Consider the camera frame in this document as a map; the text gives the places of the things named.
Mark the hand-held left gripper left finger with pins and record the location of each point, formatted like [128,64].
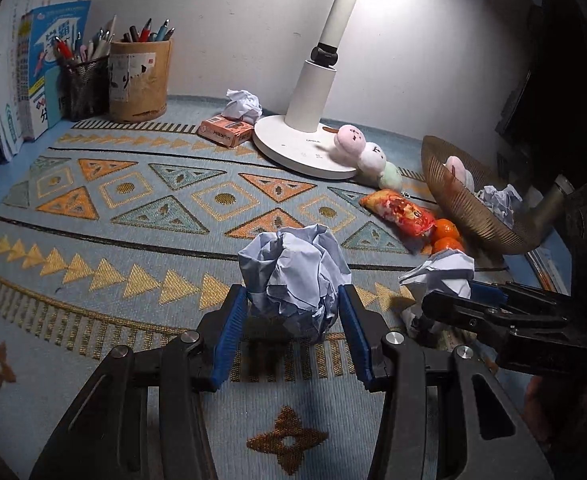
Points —
[228,335]

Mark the red snack packet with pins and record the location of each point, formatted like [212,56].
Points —
[401,212]

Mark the patterned woven mat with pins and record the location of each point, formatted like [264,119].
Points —
[123,240]

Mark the small orange cardboard box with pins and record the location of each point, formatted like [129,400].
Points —
[223,131]

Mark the upright books and booklets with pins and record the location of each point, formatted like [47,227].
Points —
[13,10]

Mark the blue and white book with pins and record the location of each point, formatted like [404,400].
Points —
[48,60]

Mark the amber glass bowl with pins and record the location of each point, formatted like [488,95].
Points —
[453,210]

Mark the black mesh pen holder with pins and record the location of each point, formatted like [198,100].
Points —
[86,90]

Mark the bamboo pen holder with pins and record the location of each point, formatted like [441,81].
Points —
[138,85]

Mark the white desk lamp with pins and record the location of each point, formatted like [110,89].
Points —
[318,95]

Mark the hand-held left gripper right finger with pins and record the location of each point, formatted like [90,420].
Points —
[358,335]

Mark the three-ball dango plush toy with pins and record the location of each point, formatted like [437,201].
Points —
[368,157]

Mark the bunch of pens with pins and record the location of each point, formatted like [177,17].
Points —
[81,47]
[146,32]

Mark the white paper ball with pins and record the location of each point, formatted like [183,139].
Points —
[443,272]
[243,104]
[293,275]
[498,202]

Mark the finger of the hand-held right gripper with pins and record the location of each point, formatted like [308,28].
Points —
[488,292]
[458,310]

